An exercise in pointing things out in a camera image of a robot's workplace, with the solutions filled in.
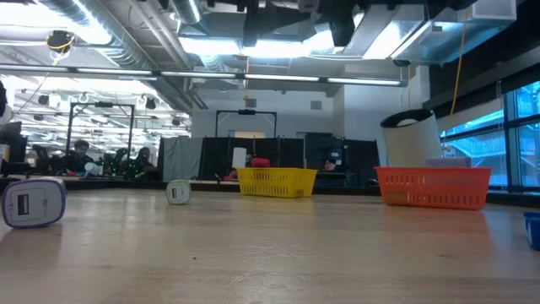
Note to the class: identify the white ceiling ventilation box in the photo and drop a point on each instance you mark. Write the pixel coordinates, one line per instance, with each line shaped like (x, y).
(491, 10)

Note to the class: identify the purple white USB charger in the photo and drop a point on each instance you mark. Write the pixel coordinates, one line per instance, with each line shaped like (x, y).
(34, 202)

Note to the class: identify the background robot station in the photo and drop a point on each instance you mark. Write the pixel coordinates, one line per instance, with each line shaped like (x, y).
(118, 162)

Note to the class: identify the orange plastic basket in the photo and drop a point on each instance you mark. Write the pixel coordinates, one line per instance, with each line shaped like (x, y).
(434, 188)

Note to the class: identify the green white USB charger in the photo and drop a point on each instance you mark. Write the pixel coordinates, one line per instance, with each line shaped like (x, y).
(178, 192)

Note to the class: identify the blue pocket calculator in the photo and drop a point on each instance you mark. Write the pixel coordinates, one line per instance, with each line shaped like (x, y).
(532, 230)

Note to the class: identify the blue lit window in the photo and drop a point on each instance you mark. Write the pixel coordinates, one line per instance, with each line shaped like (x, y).
(523, 143)

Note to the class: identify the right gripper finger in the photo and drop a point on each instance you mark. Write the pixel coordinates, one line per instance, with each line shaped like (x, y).
(342, 33)

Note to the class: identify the white paper roll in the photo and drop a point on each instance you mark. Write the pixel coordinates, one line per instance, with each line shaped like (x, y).
(239, 157)

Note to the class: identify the grey wall vent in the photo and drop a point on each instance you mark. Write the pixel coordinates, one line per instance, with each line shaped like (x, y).
(250, 103)
(316, 105)

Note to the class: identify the black metal gantry frame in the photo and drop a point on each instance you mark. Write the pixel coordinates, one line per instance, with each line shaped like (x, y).
(101, 104)
(246, 112)

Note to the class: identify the grey cloth cover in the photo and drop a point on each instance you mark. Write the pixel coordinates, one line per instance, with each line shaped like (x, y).
(179, 158)

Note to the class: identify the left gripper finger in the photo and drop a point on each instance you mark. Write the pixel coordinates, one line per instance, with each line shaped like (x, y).
(291, 24)

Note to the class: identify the small silver spiral duct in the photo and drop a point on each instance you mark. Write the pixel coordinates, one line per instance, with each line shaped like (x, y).
(187, 10)

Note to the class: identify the large silver spiral duct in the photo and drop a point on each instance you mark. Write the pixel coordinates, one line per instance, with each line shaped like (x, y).
(97, 25)

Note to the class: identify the long linear ceiling light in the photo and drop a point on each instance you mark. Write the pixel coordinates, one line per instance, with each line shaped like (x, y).
(278, 77)

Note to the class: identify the lavender USB wall charger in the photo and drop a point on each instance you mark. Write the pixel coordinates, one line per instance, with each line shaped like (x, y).
(447, 162)

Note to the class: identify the red pocket calculator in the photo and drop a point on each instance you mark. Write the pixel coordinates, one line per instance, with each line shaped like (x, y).
(260, 163)

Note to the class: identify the bright ceiling light panel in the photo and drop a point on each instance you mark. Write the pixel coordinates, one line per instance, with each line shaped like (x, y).
(211, 46)

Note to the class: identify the yellow plastic basket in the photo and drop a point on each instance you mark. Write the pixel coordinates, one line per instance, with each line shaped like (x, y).
(276, 182)

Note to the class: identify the black partition panel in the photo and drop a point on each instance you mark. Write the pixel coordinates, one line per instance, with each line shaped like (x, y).
(358, 156)
(270, 152)

